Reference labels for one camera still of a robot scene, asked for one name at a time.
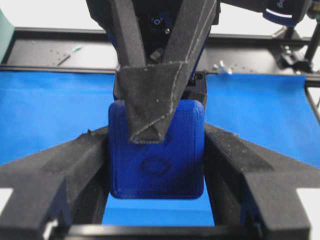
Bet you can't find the blue table cloth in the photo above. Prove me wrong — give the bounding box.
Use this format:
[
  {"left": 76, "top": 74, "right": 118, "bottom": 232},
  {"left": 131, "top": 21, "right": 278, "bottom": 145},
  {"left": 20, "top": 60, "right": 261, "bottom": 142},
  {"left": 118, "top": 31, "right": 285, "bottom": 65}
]
[{"left": 0, "top": 71, "right": 320, "bottom": 226}]

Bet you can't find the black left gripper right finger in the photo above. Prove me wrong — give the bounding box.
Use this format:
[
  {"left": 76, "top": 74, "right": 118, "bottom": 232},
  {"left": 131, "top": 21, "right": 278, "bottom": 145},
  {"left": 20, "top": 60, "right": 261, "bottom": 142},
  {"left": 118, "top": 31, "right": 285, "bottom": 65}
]
[{"left": 204, "top": 124, "right": 320, "bottom": 240}]

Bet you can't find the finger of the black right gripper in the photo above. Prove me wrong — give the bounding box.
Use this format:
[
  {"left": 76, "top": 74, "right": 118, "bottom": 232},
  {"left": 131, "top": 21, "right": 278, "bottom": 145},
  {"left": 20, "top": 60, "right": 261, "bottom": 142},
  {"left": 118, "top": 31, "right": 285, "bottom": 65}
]
[
  {"left": 109, "top": 0, "right": 147, "bottom": 67},
  {"left": 117, "top": 0, "right": 218, "bottom": 145}
]

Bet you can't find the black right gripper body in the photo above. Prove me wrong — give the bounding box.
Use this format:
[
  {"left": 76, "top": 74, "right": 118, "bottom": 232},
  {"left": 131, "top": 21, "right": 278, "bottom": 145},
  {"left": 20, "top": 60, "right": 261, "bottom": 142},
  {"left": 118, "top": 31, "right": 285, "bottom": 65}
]
[{"left": 84, "top": 0, "right": 222, "bottom": 83}]

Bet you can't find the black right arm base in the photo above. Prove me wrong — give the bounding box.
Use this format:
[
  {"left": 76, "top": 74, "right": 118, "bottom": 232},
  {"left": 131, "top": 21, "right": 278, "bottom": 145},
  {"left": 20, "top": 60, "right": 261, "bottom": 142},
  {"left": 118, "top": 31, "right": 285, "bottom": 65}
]
[{"left": 276, "top": 22, "right": 320, "bottom": 75}]

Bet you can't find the blue cube block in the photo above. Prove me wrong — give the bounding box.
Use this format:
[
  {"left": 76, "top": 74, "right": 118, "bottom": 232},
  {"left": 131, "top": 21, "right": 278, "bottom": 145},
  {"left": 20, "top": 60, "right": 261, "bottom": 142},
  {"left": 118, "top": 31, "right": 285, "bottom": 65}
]
[{"left": 108, "top": 100, "right": 205, "bottom": 200}]

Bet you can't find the grey-green blurred panel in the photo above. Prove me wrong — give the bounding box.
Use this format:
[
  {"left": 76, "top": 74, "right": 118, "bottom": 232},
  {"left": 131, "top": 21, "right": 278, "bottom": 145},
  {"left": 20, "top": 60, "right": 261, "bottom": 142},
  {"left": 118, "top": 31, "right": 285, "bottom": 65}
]
[{"left": 0, "top": 10, "right": 16, "bottom": 64}]

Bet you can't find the black table frame rail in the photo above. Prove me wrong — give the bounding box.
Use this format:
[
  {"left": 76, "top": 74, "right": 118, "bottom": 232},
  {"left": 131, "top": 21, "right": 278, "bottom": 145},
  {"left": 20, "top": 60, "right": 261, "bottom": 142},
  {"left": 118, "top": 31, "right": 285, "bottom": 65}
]
[{"left": 0, "top": 26, "right": 320, "bottom": 121}]

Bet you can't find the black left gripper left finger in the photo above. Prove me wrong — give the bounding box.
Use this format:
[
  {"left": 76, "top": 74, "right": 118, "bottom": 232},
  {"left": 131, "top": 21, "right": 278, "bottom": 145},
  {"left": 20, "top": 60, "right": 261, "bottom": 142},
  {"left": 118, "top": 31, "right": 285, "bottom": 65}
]
[{"left": 0, "top": 127, "right": 109, "bottom": 240}]

